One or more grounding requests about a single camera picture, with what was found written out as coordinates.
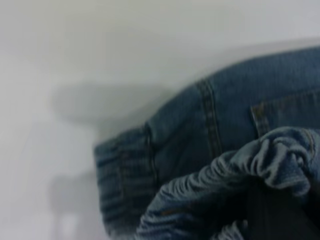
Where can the blue denim shorts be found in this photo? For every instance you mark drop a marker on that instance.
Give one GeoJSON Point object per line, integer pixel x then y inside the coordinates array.
{"type": "Point", "coordinates": [225, 112]}

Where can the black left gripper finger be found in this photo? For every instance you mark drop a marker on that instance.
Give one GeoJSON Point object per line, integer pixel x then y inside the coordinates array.
{"type": "Point", "coordinates": [275, 212]}

